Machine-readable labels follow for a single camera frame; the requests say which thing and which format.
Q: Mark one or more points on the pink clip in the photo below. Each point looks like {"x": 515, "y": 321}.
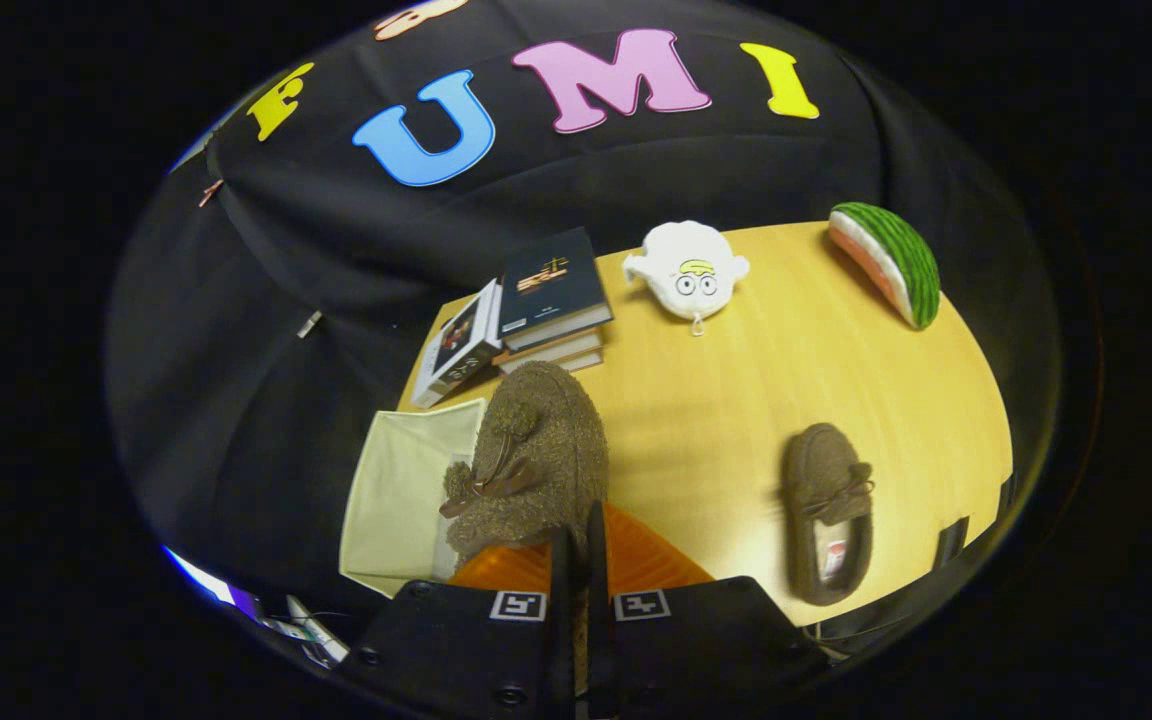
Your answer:
{"x": 209, "y": 192}

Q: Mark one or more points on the brown-spine book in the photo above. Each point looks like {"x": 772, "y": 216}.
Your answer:
{"x": 556, "y": 348}
{"x": 561, "y": 363}

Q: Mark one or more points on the watermelon slice plush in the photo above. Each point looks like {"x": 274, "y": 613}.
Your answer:
{"x": 901, "y": 255}

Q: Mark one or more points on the white portrait book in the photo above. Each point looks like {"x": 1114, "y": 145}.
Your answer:
{"x": 461, "y": 345}

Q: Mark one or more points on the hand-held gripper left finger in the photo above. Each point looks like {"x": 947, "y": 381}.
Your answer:
{"x": 563, "y": 640}

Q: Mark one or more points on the silver clip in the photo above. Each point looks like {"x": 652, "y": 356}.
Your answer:
{"x": 309, "y": 323}

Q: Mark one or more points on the dark cover book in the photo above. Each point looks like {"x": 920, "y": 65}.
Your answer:
{"x": 551, "y": 285}

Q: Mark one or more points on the brown fuzzy shoe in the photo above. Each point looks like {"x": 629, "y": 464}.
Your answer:
{"x": 821, "y": 470}
{"x": 546, "y": 440}

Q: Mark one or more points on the white plush toy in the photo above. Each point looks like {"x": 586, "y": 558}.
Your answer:
{"x": 686, "y": 265}

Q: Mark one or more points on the grey fabric storage box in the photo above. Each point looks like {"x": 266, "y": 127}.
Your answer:
{"x": 396, "y": 490}

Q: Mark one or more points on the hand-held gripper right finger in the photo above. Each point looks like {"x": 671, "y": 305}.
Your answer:
{"x": 601, "y": 640}

